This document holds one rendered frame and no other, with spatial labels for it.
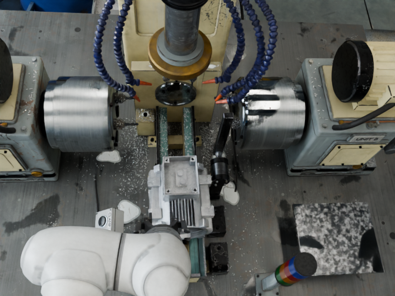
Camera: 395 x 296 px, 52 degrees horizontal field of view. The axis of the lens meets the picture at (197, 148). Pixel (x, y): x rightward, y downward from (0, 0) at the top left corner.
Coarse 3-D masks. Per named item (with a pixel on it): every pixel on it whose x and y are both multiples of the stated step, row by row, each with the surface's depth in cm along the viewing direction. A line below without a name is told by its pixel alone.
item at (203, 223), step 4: (160, 164) 125; (200, 164) 126; (156, 168) 125; (160, 168) 124; (200, 168) 126; (156, 172) 125; (160, 172) 125; (200, 220) 119; (204, 220) 118; (208, 220) 120; (200, 224) 118; (204, 224) 118; (208, 224) 119; (200, 236) 129; (204, 236) 130
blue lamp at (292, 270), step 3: (291, 261) 105; (291, 264) 105; (291, 267) 105; (291, 270) 105; (294, 270) 103; (291, 273) 106; (294, 273) 104; (297, 273) 103; (294, 276) 105; (297, 276) 104; (300, 276) 103; (303, 276) 102; (309, 276) 102
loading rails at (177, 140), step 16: (160, 112) 152; (192, 112) 152; (160, 128) 150; (192, 128) 150; (160, 144) 147; (176, 144) 156; (160, 160) 144; (192, 240) 133; (192, 256) 131; (192, 272) 128; (208, 272) 139
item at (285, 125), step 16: (272, 80) 134; (288, 80) 135; (256, 96) 129; (272, 96) 130; (288, 96) 130; (240, 112) 134; (256, 112) 129; (272, 112) 129; (288, 112) 130; (304, 112) 131; (240, 128) 135; (256, 128) 130; (272, 128) 130; (288, 128) 131; (240, 144) 137; (256, 144) 135; (272, 144) 136; (288, 144) 136
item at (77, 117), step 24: (48, 96) 125; (72, 96) 124; (96, 96) 125; (120, 96) 136; (48, 120) 124; (72, 120) 124; (96, 120) 124; (120, 120) 132; (72, 144) 128; (96, 144) 129
